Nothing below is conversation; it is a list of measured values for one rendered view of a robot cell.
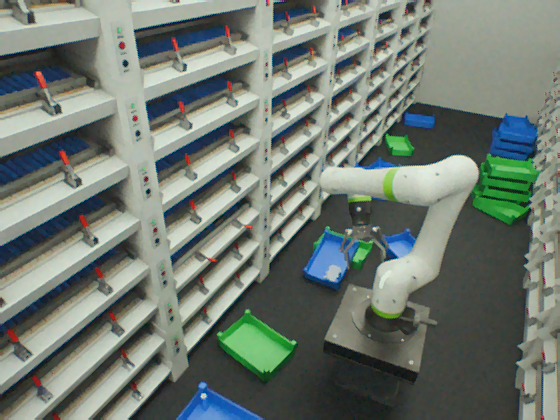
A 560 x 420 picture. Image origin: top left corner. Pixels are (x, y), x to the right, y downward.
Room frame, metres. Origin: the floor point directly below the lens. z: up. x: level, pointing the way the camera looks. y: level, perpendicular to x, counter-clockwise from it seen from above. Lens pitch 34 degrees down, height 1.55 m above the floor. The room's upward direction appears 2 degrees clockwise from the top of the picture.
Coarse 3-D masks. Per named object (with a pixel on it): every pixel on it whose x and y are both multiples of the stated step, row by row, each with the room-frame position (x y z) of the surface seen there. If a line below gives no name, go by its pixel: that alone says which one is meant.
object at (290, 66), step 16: (288, 48) 2.17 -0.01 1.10; (304, 48) 2.25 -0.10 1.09; (320, 48) 2.26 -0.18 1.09; (272, 64) 1.93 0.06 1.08; (288, 64) 1.98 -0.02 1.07; (304, 64) 2.09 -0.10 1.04; (320, 64) 2.17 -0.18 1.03; (272, 80) 1.71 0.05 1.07; (288, 80) 1.86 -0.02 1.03; (272, 96) 1.74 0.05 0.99
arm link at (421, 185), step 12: (396, 168) 1.16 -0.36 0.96; (408, 168) 1.12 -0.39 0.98; (420, 168) 1.09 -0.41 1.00; (432, 168) 1.08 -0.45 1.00; (444, 168) 1.10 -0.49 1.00; (384, 180) 1.15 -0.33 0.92; (396, 180) 1.11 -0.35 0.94; (408, 180) 1.07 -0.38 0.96; (420, 180) 1.05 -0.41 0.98; (432, 180) 1.04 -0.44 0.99; (444, 180) 1.05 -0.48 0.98; (384, 192) 1.13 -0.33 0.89; (396, 192) 1.09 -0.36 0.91; (408, 192) 1.05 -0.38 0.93; (420, 192) 1.03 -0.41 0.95; (432, 192) 1.02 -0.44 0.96; (444, 192) 1.04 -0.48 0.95; (408, 204) 1.09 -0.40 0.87; (420, 204) 1.04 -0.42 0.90; (432, 204) 1.03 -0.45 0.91
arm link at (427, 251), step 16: (448, 160) 1.16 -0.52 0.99; (464, 160) 1.16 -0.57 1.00; (464, 176) 1.11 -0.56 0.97; (464, 192) 1.12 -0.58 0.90; (432, 208) 1.17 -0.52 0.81; (448, 208) 1.13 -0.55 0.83; (432, 224) 1.15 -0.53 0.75; (448, 224) 1.14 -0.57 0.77; (416, 240) 1.20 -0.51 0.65; (432, 240) 1.14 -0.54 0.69; (416, 256) 1.16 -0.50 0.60; (432, 256) 1.13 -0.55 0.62; (432, 272) 1.13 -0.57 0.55
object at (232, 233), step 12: (252, 204) 1.64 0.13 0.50; (240, 216) 1.56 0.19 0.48; (252, 216) 1.58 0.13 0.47; (240, 228) 1.48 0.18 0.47; (216, 240) 1.38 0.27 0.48; (228, 240) 1.40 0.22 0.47; (204, 252) 1.30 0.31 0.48; (216, 252) 1.32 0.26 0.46; (192, 264) 1.22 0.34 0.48; (204, 264) 1.25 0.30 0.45; (180, 276) 1.15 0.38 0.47; (192, 276) 1.18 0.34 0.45; (180, 288) 1.12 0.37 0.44
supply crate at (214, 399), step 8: (200, 384) 0.74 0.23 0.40; (200, 392) 0.73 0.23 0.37; (208, 392) 0.74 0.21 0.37; (192, 400) 0.70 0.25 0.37; (200, 400) 0.73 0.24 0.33; (208, 400) 0.74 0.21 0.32; (216, 400) 0.72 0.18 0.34; (224, 400) 0.71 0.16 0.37; (192, 408) 0.70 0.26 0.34; (200, 408) 0.71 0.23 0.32; (208, 408) 0.71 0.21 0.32; (216, 408) 0.71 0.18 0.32; (224, 408) 0.71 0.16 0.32; (232, 408) 0.70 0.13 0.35; (240, 408) 0.68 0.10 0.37; (184, 416) 0.66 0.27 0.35; (192, 416) 0.68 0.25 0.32; (200, 416) 0.68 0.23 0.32; (208, 416) 0.68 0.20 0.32; (216, 416) 0.68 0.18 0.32; (224, 416) 0.68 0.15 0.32; (232, 416) 0.68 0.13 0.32; (240, 416) 0.68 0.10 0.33; (248, 416) 0.67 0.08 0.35; (256, 416) 0.66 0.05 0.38
